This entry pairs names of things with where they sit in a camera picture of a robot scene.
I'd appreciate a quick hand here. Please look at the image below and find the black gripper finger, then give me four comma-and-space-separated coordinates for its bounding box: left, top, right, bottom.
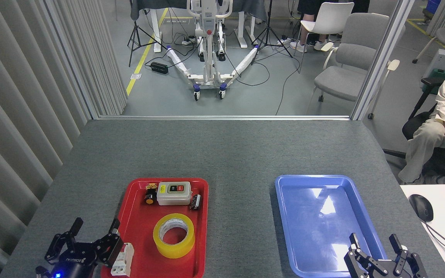
389, 233, 428, 278
90, 218, 125, 268
45, 217, 84, 264
344, 233, 382, 278

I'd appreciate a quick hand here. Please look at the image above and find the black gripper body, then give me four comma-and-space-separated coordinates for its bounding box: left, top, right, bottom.
35, 249, 102, 278

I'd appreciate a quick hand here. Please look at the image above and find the yellow tape roll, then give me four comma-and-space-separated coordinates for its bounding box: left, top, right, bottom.
153, 213, 195, 259

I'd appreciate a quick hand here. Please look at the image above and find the white red circuit breaker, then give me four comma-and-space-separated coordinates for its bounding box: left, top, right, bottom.
110, 242, 134, 277

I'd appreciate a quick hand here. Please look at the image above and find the red plastic tray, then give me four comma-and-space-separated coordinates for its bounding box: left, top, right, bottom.
101, 178, 209, 278

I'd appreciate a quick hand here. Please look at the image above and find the blue plastic tray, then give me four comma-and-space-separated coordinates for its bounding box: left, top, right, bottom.
275, 175, 388, 278

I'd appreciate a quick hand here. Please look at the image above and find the black computer mouse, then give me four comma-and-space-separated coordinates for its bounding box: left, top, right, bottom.
409, 194, 434, 222

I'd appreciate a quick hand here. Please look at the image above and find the black yellow push button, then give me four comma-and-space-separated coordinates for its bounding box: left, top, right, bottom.
144, 183, 158, 205

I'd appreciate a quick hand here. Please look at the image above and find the seated person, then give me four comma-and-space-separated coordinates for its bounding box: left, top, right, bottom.
397, 54, 445, 185

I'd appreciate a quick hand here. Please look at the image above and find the grey ribbed partition panel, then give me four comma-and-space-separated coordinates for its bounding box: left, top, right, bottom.
0, 0, 128, 278

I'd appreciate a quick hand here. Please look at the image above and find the black office chair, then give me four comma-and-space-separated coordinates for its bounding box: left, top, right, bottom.
383, 76, 445, 178

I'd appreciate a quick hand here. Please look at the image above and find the grey padded chair with armrests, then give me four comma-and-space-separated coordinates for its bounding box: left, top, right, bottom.
307, 13, 406, 120

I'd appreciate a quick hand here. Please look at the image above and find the green container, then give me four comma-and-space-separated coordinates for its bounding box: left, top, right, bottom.
427, 69, 445, 93

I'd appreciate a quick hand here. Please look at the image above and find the black tripod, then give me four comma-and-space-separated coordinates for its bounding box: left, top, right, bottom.
127, 0, 169, 68
250, 0, 294, 66

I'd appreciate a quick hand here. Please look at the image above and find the white wheeled stand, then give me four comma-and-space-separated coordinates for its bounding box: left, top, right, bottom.
166, 0, 260, 102

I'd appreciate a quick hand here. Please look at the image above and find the person in background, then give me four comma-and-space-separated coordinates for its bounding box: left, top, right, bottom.
290, 0, 370, 53

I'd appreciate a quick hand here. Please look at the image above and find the white plastic chair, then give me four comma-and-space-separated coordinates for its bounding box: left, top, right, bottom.
297, 2, 355, 74

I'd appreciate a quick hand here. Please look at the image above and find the grey push button switch box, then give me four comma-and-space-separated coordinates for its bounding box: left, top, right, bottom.
156, 181, 192, 206

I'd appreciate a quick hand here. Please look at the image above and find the silver frame rail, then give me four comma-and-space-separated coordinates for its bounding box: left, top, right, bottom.
98, 115, 351, 121

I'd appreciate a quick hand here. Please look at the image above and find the black floor cable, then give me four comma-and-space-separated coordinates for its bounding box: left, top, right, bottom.
275, 58, 301, 115
222, 50, 270, 86

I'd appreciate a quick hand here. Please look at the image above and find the silver frame post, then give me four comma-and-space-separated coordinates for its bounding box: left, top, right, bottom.
351, 0, 416, 121

